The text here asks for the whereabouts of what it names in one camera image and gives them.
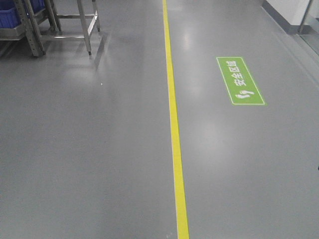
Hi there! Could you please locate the steel shelf rack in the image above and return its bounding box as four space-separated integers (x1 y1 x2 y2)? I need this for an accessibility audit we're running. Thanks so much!
0 0 62 57

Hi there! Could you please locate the green safety floor sign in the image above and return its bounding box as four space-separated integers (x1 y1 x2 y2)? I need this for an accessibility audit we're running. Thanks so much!
216 56 266 106

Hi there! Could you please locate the yellow floor line tape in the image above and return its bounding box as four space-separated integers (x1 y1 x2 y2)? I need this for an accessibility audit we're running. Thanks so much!
162 0 190 239

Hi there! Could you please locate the blue plastic bin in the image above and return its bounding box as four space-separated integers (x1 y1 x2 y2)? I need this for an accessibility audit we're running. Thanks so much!
0 0 45 28

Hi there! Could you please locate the steel table frame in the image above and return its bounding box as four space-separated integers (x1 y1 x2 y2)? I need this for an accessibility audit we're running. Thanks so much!
49 0 101 56

